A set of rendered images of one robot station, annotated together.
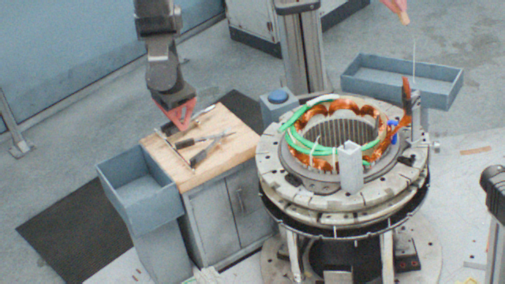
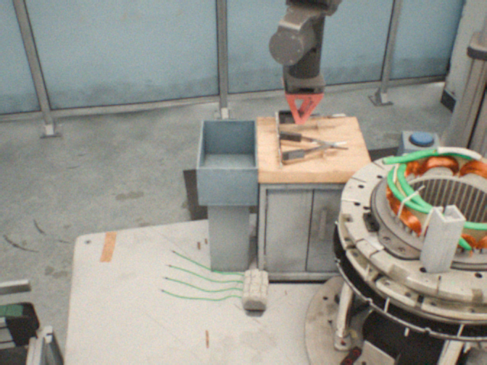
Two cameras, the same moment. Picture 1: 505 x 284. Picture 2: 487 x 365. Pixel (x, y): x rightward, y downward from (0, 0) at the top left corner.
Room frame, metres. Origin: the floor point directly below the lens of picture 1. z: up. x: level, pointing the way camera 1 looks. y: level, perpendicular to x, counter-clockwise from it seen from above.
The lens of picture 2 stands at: (0.28, -0.13, 1.60)
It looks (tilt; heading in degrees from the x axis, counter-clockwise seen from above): 37 degrees down; 26
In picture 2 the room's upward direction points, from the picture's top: straight up
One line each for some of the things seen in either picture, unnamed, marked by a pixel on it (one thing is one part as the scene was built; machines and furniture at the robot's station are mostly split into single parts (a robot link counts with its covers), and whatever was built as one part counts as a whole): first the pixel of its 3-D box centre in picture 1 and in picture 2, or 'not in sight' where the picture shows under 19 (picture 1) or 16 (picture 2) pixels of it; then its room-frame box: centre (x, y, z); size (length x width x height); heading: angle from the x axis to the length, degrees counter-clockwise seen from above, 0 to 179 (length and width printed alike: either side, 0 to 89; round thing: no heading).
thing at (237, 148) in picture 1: (201, 144); (310, 147); (1.09, 0.12, 1.05); 0.20 x 0.19 x 0.02; 116
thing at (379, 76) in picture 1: (402, 123); not in sight; (1.21, -0.33, 0.92); 0.25 x 0.11 x 0.28; 53
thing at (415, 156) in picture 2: (304, 112); (427, 156); (1.00, -0.09, 1.15); 0.15 x 0.04 x 0.02; 122
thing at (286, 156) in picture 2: (198, 157); (293, 154); (1.01, 0.12, 1.09); 0.04 x 0.01 x 0.02; 131
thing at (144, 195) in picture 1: (151, 223); (229, 201); (1.03, 0.26, 0.92); 0.17 x 0.11 x 0.28; 26
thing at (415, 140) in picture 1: (413, 118); not in sight; (0.92, -0.28, 1.15); 0.03 x 0.02 x 0.12; 114
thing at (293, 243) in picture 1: (293, 246); (348, 296); (0.91, -0.03, 0.91); 0.02 x 0.02 x 0.21
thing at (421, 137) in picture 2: (278, 95); (422, 137); (1.24, -0.06, 1.04); 0.04 x 0.04 x 0.01
